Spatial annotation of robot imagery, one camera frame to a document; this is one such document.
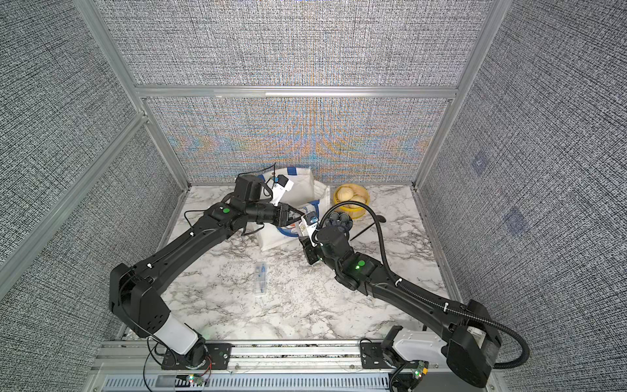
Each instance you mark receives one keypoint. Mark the gold label compass case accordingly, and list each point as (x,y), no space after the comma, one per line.
(300,226)

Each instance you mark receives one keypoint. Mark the white Doraemon canvas bag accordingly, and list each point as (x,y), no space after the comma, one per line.
(306,194)

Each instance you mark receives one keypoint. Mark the beige bun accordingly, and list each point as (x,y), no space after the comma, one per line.
(358,198)
(344,193)

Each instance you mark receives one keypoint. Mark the beige bun right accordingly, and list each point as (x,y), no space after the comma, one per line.
(358,198)

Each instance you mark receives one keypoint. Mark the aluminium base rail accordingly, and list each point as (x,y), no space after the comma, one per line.
(271,365)

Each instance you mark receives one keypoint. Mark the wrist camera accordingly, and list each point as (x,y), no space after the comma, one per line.
(282,185)
(311,219)

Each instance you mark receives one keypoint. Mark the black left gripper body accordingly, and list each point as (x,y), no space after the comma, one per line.
(280,214)

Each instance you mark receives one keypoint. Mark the blue patterned ceramic bowl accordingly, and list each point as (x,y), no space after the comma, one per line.
(340,220)

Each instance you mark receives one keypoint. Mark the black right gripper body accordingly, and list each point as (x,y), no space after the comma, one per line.
(313,255)

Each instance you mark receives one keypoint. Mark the blue compass clear case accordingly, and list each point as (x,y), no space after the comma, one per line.
(260,287)

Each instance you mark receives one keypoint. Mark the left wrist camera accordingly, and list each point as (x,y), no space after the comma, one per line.
(282,185)

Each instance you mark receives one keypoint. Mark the beige bun left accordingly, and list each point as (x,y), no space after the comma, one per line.
(344,193)

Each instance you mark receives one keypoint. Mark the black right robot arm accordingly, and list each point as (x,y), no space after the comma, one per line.
(471,341)

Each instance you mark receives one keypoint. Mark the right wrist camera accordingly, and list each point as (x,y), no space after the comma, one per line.
(311,219)

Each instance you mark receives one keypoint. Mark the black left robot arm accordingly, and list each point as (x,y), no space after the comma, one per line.
(135,292)

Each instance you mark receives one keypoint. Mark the black spoon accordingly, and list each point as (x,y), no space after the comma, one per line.
(378,219)

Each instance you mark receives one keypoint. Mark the yellow bowl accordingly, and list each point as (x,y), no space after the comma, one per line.
(353,210)

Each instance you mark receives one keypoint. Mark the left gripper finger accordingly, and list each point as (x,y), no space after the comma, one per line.
(293,223)
(296,212)

